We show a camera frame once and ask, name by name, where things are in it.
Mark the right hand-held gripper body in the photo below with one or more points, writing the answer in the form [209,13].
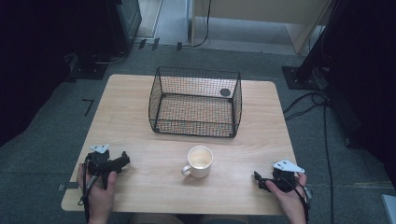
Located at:
[285,174]

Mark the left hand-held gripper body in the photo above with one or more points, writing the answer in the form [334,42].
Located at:
[99,159]

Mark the white cup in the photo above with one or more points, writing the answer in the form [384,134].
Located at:
[198,162]

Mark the person's right hand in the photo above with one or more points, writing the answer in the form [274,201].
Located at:
[290,200]

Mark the person's left hand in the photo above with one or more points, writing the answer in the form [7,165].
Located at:
[99,194]

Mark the black wrist watch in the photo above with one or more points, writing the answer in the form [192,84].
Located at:
[308,193]

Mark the black round disc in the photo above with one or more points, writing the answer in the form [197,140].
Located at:
[225,92]

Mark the dark stand base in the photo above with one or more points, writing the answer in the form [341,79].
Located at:
[88,67]

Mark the white flat object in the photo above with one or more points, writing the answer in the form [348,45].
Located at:
[389,207]

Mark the black cabinet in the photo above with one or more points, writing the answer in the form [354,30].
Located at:
[123,25]

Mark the light wooden furniture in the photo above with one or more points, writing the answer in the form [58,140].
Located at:
[264,18]

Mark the black stand base plate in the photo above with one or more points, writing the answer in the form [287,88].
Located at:
[295,78]

